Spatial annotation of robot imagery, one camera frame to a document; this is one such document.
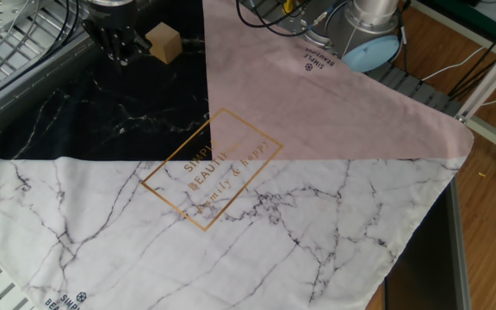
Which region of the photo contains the grey aluminium table rail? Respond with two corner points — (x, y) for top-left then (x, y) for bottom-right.
(0, 25), (102, 150)

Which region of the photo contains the marble print cloth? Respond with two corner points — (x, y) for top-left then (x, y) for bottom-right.
(0, 0), (475, 310)

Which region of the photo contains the silver pedestal on mount plate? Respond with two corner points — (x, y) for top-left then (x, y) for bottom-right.
(0, 0), (53, 34)

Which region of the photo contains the small wooden block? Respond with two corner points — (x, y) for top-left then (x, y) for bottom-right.
(144, 22), (183, 65)

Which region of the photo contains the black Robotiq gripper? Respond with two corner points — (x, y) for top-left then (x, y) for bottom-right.
(82, 3), (152, 67)

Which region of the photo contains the black cable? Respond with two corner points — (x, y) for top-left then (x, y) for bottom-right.
(235, 0), (318, 38)
(36, 0), (81, 61)

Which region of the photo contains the white cable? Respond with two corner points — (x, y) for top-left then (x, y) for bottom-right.
(422, 45), (488, 83)

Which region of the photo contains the cable with metal connector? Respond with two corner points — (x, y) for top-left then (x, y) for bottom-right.
(312, 0), (352, 29)

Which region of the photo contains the black panel with grey frame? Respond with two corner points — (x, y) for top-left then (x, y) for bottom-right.
(383, 180), (473, 310)

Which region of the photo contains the aluminium frame post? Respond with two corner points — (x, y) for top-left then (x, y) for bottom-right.
(454, 29), (496, 161)

